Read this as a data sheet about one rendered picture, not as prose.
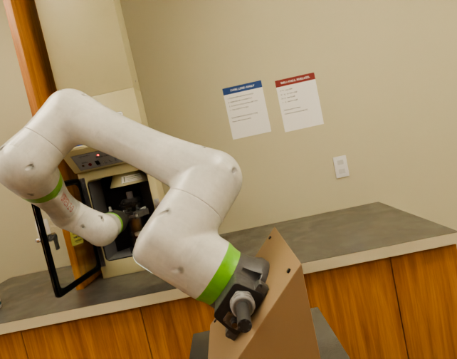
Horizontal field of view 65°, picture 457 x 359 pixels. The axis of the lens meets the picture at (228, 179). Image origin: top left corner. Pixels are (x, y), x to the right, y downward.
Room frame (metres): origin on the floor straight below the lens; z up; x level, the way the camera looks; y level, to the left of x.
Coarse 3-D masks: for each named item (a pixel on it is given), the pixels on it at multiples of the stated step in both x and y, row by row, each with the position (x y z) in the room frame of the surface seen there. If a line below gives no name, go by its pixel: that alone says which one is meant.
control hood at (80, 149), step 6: (72, 150) 1.42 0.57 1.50; (78, 150) 1.42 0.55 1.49; (84, 150) 1.43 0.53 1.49; (90, 150) 1.43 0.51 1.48; (96, 150) 1.43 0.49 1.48; (66, 156) 1.43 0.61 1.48; (72, 156) 1.44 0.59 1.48; (66, 162) 1.46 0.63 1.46; (72, 162) 1.46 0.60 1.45; (120, 162) 1.49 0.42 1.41; (72, 168) 1.48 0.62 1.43; (78, 168) 1.49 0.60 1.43; (96, 168) 1.50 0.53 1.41
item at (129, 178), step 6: (120, 174) 1.56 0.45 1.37; (126, 174) 1.56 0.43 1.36; (132, 174) 1.56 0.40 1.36; (138, 174) 1.58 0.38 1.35; (144, 174) 1.61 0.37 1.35; (114, 180) 1.57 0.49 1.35; (120, 180) 1.55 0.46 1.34; (126, 180) 1.54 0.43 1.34; (132, 180) 1.55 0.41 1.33; (138, 180) 1.56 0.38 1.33; (144, 180) 1.58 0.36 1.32; (114, 186) 1.56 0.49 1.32; (120, 186) 1.54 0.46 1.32
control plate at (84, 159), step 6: (78, 156) 1.44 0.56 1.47; (84, 156) 1.44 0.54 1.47; (90, 156) 1.45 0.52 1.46; (96, 156) 1.45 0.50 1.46; (102, 156) 1.46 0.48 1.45; (108, 156) 1.46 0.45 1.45; (78, 162) 1.46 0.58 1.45; (84, 162) 1.47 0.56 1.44; (90, 162) 1.47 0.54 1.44; (102, 162) 1.48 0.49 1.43; (108, 162) 1.48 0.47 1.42; (114, 162) 1.49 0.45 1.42; (84, 168) 1.49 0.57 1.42; (90, 168) 1.50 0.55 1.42
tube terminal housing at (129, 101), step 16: (96, 96) 1.53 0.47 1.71; (112, 96) 1.52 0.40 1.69; (128, 96) 1.52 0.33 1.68; (128, 112) 1.52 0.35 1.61; (144, 112) 1.60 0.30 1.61; (80, 176) 1.53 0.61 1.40; (96, 176) 1.53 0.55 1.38; (160, 192) 1.56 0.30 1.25; (112, 272) 1.53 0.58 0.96; (128, 272) 1.53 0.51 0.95
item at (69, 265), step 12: (72, 192) 1.44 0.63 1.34; (48, 216) 1.27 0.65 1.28; (48, 228) 1.26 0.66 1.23; (60, 228) 1.32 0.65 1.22; (48, 240) 1.24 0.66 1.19; (60, 240) 1.30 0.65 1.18; (72, 240) 1.37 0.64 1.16; (84, 240) 1.44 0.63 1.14; (60, 252) 1.29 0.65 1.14; (72, 252) 1.35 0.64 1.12; (84, 252) 1.42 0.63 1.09; (48, 264) 1.22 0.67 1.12; (60, 264) 1.27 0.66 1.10; (72, 264) 1.33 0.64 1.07; (84, 264) 1.40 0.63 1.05; (60, 276) 1.25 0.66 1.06; (72, 276) 1.32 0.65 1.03
